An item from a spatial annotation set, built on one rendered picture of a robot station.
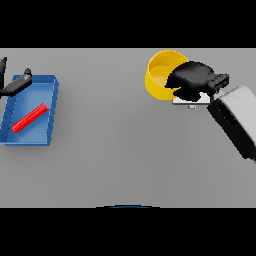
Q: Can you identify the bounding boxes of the yellow bowl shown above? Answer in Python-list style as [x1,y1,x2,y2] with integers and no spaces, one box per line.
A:
[144,49,190,101]

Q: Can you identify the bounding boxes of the pale square measuring scale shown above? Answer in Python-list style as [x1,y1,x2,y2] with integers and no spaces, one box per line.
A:
[172,92,212,110]

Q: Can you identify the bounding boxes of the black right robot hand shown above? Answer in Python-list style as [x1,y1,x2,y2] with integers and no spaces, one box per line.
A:
[164,61,231,102]

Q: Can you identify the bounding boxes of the red beaker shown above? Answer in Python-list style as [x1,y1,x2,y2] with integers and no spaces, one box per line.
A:
[11,102,49,134]

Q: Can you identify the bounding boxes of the blue tray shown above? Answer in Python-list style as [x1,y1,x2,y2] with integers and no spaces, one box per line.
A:
[0,74,60,147]

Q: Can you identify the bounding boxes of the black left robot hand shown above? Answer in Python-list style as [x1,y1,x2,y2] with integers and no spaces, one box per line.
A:
[0,56,33,100]

